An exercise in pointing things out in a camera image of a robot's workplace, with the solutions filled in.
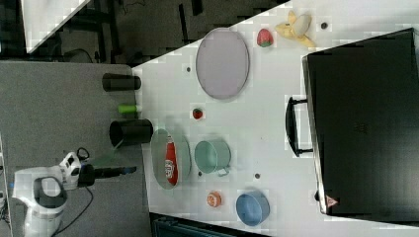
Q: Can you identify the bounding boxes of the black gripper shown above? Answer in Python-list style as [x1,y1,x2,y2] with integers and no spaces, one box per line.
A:
[78,164,137,188]

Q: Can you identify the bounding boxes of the red plush ketchup bottle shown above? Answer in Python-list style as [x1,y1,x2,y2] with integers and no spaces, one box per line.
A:
[165,136,178,186]

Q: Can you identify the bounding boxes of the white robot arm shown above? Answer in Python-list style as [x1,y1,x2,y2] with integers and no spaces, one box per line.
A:
[12,148,136,237]

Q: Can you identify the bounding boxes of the green oval strainer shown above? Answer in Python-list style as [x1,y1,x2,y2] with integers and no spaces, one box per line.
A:
[151,128,192,191]

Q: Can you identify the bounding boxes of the green slotted spatula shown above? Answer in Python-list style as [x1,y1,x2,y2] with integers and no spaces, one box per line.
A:
[88,141,135,168]

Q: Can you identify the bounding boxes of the black utensil holder cup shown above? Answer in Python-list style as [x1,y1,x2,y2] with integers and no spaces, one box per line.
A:
[109,119,153,147]

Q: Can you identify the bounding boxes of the green lime toy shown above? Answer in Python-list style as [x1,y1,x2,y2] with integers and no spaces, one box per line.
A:
[118,105,141,115]

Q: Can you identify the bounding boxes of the black cylinder cup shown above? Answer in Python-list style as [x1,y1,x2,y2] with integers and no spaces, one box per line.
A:
[102,73,141,92]

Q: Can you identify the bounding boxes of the green mug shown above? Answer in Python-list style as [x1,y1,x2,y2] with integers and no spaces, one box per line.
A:
[194,139,231,177]

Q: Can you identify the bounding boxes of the red strawberry toy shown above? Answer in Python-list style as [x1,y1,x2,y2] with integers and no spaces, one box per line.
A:
[193,109,204,119]

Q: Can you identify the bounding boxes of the orange slice toy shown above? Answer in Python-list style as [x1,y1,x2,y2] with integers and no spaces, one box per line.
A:
[207,191,222,207]

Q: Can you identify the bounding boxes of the lilac round plate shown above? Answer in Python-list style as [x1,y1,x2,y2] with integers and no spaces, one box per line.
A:
[196,28,250,100]

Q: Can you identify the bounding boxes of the pink strawberry toy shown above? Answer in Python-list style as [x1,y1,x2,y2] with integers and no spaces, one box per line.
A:
[257,29,274,47]

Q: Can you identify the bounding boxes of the peeled banana toy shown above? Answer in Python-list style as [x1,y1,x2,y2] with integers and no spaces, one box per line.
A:
[275,11,315,47]

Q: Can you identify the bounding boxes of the silver black toaster oven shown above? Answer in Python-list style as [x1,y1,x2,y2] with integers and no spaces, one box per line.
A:
[301,28,419,226]

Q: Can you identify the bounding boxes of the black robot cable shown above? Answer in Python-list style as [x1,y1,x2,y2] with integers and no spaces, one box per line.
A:
[50,147,95,237]

